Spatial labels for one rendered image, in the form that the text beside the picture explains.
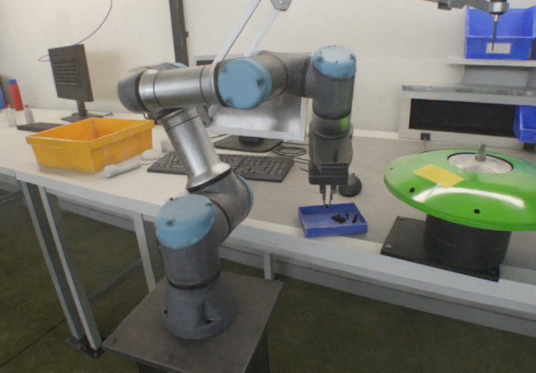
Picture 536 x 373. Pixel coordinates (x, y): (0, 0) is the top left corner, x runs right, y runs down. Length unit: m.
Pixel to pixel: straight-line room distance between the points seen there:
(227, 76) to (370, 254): 0.43
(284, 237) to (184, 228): 0.28
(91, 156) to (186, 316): 0.75
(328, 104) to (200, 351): 0.42
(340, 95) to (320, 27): 1.11
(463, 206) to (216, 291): 0.39
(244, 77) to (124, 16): 1.91
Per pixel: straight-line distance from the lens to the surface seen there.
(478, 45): 1.32
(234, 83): 0.42
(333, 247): 0.70
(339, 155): 0.54
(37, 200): 1.62
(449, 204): 0.54
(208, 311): 0.60
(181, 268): 0.55
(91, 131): 1.64
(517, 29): 1.52
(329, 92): 0.51
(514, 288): 0.70
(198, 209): 0.54
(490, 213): 0.54
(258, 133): 1.27
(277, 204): 0.85
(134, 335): 0.65
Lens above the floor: 1.29
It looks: 21 degrees down
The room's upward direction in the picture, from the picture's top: 3 degrees counter-clockwise
